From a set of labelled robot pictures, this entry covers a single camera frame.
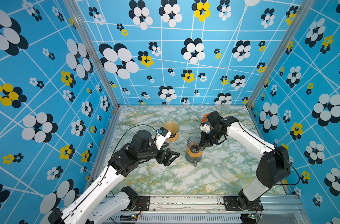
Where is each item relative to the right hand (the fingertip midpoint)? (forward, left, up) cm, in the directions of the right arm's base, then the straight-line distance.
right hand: (200, 145), depth 82 cm
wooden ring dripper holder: (+5, +17, -1) cm, 17 cm away
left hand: (-10, +15, +14) cm, 23 cm away
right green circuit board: (-34, -22, -13) cm, 43 cm away
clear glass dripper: (+1, +4, 0) cm, 4 cm away
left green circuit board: (-35, +36, -12) cm, 52 cm away
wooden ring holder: (-5, +4, -2) cm, 7 cm away
